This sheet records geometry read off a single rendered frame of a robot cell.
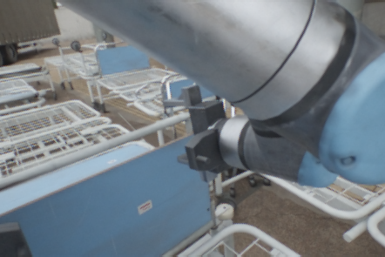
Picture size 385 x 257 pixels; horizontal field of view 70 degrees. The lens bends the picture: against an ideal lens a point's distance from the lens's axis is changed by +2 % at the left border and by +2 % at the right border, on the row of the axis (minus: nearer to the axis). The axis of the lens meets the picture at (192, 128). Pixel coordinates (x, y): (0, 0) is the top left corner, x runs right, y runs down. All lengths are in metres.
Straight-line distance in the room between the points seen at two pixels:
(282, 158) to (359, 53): 0.21
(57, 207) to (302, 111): 0.57
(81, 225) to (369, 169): 0.61
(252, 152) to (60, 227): 0.45
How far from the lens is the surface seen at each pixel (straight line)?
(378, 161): 0.20
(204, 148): 0.44
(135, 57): 4.07
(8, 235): 0.36
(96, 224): 0.72
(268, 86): 0.16
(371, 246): 1.77
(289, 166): 0.37
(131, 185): 0.71
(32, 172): 0.62
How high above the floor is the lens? 1.17
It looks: 23 degrees down
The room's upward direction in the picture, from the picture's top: 6 degrees counter-clockwise
